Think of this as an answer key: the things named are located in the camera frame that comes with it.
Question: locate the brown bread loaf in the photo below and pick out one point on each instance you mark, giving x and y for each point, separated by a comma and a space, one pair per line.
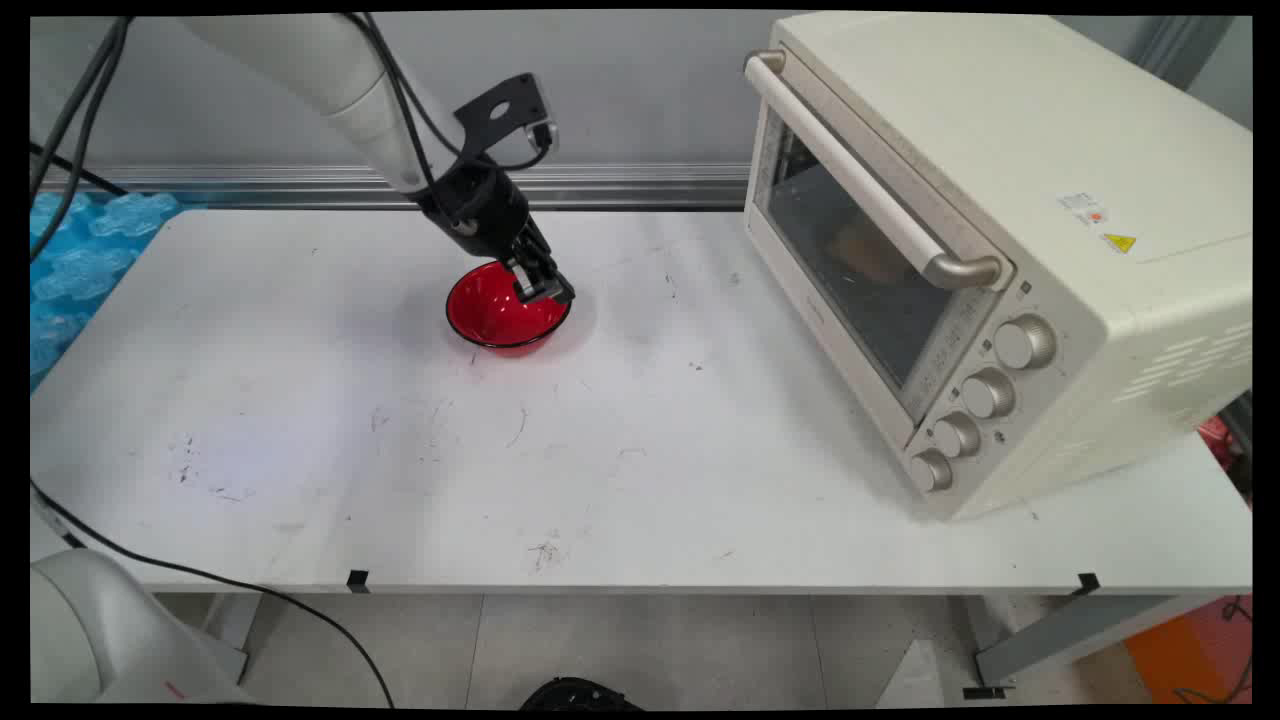
866, 256

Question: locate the grey aluminium post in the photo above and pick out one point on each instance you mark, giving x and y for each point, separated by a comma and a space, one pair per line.
1185, 50

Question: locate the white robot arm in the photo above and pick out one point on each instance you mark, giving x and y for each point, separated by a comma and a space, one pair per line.
330, 70

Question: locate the orange floor mat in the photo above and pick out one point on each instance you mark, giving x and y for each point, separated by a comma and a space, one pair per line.
1190, 655

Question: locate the largest silver oven knob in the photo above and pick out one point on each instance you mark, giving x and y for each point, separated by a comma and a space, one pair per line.
1024, 342

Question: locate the cream toaster oven body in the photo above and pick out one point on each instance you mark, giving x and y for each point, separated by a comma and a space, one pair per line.
1080, 150

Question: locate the red bowl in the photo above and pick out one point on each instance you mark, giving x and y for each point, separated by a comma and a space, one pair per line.
485, 312

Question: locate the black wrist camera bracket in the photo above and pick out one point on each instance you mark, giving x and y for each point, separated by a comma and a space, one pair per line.
505, 108

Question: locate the red object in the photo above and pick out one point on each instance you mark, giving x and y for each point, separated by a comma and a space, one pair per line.
1218, 440

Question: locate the white label sticker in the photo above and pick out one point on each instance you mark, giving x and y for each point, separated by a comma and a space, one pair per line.
1082, 206

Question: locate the grey table leg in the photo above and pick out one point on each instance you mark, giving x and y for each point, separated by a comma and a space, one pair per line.
1080, 632

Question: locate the white table leg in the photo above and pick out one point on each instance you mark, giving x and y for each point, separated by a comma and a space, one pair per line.
232, 630

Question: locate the black round object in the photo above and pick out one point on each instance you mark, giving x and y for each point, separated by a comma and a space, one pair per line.
578, 694

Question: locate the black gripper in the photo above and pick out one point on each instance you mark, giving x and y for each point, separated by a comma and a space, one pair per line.
482, 205

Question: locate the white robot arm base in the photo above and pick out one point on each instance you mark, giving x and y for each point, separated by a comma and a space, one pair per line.
95, 630

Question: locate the aluminium rail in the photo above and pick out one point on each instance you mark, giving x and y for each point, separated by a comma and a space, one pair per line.
250, 187

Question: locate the yellow warning sticker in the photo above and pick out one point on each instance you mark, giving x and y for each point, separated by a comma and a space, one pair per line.
1119, 243

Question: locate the blue bubble mat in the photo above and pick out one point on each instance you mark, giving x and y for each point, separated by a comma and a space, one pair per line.
85, 250

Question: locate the black tape piece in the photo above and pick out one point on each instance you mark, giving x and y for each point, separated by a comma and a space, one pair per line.
1089, 583
357, 580

